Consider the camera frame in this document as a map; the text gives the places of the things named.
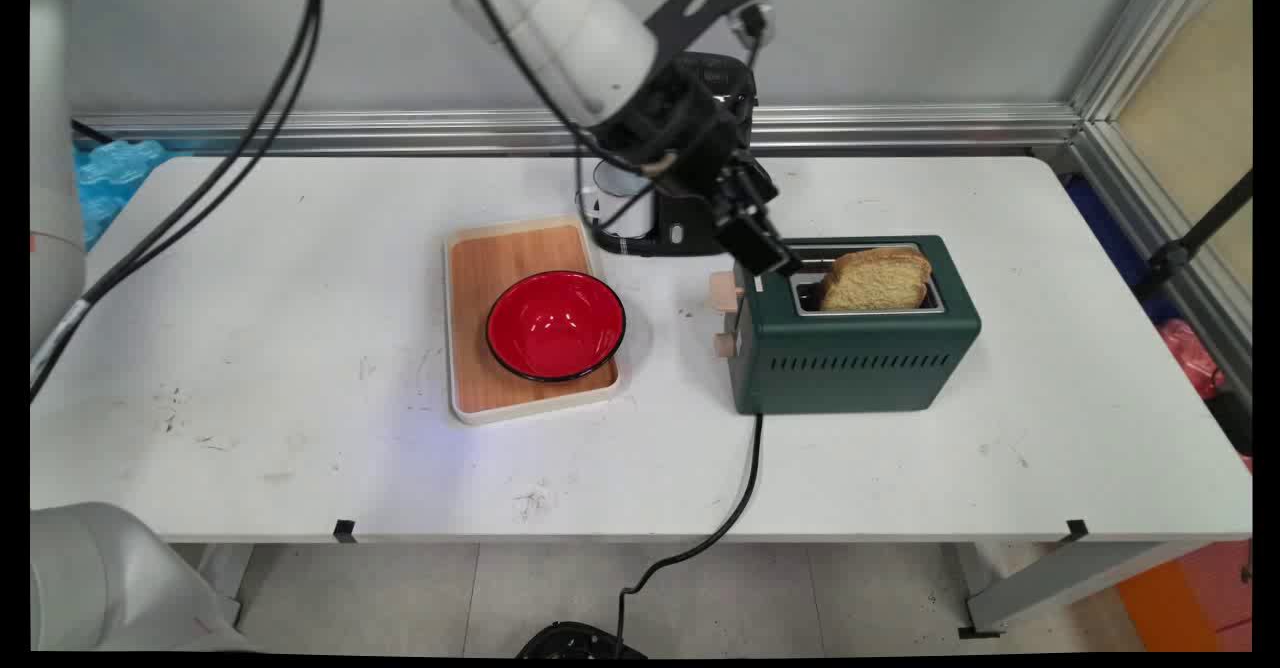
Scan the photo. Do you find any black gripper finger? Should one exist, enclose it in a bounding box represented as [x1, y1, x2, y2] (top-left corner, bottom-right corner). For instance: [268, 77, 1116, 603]
[738, 156, 781, 211]
[712, 188, 803, 277]

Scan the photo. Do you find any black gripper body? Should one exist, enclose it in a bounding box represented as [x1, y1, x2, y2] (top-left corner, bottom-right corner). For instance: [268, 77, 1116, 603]
[590, 56, 761, 199]

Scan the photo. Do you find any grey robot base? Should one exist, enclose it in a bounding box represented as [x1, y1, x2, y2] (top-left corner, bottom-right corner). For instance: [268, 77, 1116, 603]
[30, 501, 251, 654]

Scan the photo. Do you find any black coffee machine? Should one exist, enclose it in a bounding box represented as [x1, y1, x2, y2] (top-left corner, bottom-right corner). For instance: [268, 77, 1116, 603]
[577, 53, 758, 257]

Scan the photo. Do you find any toasted bread slice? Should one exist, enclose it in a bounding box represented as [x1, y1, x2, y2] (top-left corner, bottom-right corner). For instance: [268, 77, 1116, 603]
[818, 246, 933, 311]

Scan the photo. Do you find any dark green toaster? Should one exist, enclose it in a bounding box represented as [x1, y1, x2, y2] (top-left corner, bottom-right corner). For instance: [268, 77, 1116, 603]
[710, 235, 983, 416]

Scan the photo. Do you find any red bowl black rim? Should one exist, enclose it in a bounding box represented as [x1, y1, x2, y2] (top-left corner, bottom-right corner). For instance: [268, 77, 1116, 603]
[486, 270, 627, 383]

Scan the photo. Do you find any wooden tray white rim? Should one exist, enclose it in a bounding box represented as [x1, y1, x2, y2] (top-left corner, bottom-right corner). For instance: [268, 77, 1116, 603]
[444, 215, 621, 426]

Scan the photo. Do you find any black round floor object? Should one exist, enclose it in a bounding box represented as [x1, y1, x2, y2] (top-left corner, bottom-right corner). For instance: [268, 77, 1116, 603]
[515, 621, 651, 659]

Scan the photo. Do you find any black tripod leg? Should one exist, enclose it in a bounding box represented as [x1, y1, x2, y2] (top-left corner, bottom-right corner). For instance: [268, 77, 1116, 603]
[1135, 170, 1253, 299]

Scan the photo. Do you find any red plastic bag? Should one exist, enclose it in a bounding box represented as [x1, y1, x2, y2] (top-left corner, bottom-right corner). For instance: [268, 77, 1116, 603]
[1158, 319, 1226, 401]

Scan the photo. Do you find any white table leg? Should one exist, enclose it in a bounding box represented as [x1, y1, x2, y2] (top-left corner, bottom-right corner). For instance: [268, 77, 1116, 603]
[955, 538, 1216, 639]

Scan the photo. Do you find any blue bubble wrap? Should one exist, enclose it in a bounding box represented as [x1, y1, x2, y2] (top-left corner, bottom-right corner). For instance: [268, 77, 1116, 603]
[75, 140, 171, 249]

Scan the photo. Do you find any aluminium frame rail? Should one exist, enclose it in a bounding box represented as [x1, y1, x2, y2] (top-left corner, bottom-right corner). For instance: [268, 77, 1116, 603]
[72, 103, 1086, 157]

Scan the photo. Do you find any black toaster power cable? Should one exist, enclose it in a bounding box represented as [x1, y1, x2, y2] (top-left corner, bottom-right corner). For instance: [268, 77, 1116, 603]
[614, 413, 765, 654]

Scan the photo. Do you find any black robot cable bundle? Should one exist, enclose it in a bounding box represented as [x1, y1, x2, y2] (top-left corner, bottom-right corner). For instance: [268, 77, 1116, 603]
[30, 0, 326, 404]

